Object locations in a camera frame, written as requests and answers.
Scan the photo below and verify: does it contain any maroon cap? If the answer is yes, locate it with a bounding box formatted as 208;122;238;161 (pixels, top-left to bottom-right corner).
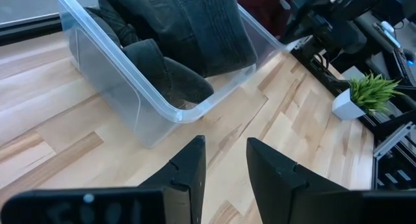
234;0;295;40

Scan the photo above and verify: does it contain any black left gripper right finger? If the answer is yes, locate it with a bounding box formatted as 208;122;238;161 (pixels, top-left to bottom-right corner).
246;137;416;224

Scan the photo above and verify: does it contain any clear plastic container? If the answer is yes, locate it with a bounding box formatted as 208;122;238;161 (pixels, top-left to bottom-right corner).
50;0;289;149

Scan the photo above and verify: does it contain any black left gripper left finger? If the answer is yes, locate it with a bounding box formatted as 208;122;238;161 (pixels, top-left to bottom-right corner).
0;135;207;224

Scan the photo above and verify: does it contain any grey cap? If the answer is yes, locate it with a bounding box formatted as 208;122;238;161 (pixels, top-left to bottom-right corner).
97;0;259;79

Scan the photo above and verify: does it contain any white and blue bottle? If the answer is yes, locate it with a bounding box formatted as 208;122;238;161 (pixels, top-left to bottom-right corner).
373;20;403;50

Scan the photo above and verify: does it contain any dark green cap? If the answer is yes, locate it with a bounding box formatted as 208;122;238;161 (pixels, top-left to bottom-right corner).
61;6;215;110

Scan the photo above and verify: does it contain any small green potted plant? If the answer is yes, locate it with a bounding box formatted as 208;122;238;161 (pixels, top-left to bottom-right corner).
331;71;404;121

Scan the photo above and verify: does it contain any silver metal bracket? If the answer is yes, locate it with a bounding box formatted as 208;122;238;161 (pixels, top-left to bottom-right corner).
372;121;416;160

